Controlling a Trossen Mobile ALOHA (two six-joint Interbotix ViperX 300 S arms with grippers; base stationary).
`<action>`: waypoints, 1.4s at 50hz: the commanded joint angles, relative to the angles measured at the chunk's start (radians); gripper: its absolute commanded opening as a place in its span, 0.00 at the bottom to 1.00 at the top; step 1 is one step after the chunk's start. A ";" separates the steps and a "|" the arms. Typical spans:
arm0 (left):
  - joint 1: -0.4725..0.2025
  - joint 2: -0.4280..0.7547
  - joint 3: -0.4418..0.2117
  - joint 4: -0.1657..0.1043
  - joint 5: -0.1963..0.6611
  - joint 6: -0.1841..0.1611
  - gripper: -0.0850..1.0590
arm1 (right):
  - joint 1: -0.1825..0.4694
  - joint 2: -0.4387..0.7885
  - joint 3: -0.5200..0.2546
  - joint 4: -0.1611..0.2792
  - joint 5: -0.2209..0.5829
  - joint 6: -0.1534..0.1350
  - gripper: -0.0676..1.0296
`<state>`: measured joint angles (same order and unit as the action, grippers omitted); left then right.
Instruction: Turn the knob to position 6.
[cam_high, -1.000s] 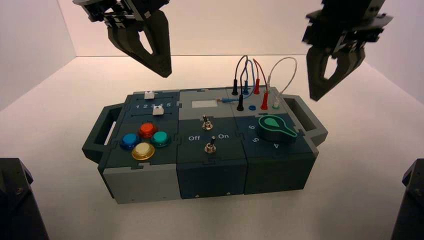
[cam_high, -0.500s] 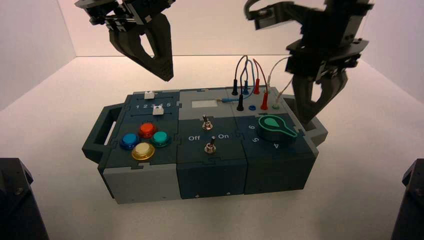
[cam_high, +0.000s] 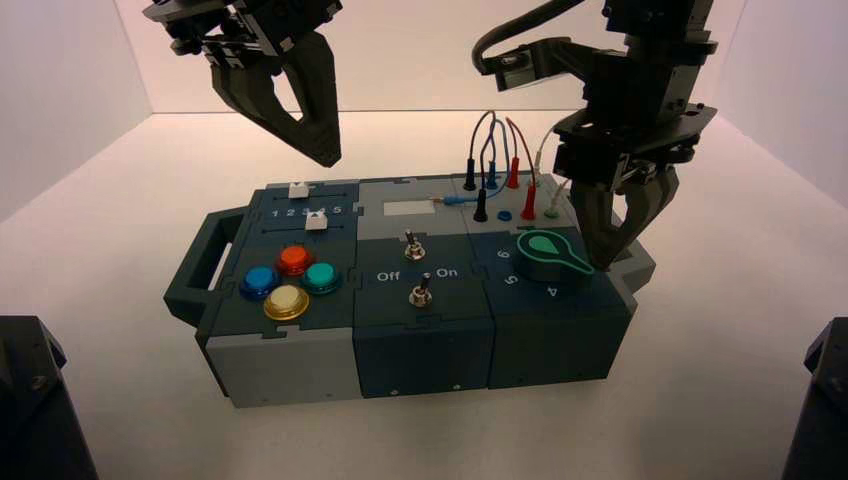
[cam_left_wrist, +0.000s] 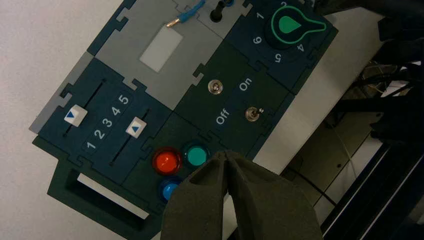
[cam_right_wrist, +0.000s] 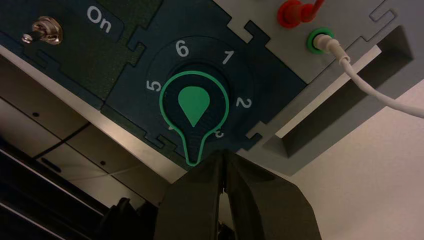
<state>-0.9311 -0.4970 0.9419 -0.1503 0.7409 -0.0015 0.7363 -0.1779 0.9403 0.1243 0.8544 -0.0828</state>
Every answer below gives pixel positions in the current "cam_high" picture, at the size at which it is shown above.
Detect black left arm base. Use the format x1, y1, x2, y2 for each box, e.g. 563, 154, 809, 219
0, 315, 101, 480

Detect blue banana plug cable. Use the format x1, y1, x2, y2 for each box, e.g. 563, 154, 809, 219
429, 119, 513, 209

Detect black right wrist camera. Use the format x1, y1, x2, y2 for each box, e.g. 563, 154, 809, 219
491, 37, 602, 95

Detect black camera cable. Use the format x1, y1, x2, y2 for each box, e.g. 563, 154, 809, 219
470, 0, 588, 76

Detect blue grey control box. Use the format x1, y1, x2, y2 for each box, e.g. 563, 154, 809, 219
163, 170, 657, 409

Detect yellow round push button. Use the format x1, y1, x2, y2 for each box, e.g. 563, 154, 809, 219
263, 284, 311, 323

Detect black banana plug cable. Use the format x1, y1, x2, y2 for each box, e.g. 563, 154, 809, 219
462, 109, 499, 224

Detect white rectangular label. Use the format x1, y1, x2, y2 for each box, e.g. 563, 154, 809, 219
383, 199, 437, 219

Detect red banana plug cable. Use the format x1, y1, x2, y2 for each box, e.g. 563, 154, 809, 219
504, 116, 540, 223

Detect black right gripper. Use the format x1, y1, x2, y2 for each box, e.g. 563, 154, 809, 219
554, 52, 719, 272

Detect dark knob with green pointer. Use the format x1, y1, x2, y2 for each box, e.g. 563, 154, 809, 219
515, 229, 596, 288

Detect orange round push button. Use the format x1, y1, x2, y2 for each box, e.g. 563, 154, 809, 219
275, 245, 317, 278

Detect blue round push button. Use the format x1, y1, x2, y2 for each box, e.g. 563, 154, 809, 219
239, 266, 282, 302

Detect white banana plug cable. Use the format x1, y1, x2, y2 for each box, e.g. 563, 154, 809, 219
532, 122, 573, 221

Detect teal round push button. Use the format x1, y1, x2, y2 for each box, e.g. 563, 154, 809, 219
301, 262, 344, 297

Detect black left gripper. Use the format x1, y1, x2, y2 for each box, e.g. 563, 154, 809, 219
142, 0, 344, 169

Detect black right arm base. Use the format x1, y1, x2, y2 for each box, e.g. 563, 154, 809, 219
780, 317, 848, 480

